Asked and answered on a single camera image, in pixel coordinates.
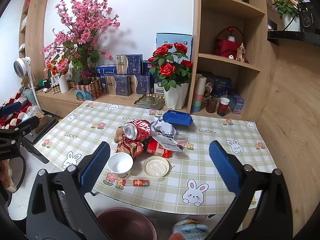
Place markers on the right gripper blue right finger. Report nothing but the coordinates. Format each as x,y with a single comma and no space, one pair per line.
224,164

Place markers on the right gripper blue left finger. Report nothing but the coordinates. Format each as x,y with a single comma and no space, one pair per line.
91,167

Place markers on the white green paper cup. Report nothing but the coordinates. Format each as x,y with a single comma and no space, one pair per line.
121,164

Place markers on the brown paper bag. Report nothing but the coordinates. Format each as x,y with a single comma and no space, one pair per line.
131,147

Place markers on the clear plastic wrapper packet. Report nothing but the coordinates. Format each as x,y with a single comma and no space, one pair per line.
167,142

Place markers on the crushed red soda can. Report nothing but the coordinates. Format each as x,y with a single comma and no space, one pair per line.
137,129

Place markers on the blue paper tray box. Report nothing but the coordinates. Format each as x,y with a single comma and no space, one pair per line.
177,118

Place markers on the white paper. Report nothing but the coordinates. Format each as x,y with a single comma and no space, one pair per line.
160,126

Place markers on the dark red trash bin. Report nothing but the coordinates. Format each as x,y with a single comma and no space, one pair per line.
124,223

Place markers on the person's left hand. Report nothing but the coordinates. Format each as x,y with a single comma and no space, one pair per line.
6,176

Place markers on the red paper cup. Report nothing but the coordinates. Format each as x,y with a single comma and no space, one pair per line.
223,106

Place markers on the white plastic spork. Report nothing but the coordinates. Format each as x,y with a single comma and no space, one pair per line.
160,179

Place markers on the checked bunny tablecloth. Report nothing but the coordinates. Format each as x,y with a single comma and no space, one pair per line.
182,176

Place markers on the small blue carton box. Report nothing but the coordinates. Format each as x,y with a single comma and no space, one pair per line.
236,103

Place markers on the white plastic lid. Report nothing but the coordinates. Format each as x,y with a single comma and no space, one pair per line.
156,166

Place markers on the red cigarette pack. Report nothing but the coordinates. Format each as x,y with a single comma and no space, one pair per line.
156,148

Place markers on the dark brown cup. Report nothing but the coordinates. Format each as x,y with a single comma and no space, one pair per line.
211,105

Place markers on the white desk fan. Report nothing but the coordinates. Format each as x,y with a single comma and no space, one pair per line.
22,68

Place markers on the white vase orange flowers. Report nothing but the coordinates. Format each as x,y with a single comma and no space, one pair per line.
61,77

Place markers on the stack of pastel cups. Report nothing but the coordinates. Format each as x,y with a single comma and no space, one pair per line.
198,94

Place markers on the golden leaf tray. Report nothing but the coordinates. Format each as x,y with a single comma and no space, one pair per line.
150,101

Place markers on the wooden shelf unit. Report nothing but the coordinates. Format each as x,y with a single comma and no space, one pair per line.
231,57

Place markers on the stacked blue gift boxes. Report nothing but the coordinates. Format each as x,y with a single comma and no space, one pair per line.
129,75

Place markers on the glass perfume bottle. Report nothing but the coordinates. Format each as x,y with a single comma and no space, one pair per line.
241,53

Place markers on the red basket on shelf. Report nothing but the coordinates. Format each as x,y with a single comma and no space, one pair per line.
225,48

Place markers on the red rose plant white pot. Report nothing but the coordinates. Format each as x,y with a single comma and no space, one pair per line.
172,68

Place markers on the pink blossom flower arrangement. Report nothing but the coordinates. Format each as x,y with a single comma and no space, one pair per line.
76,47

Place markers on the pink rose plant white pot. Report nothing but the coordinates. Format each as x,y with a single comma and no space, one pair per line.
289,13

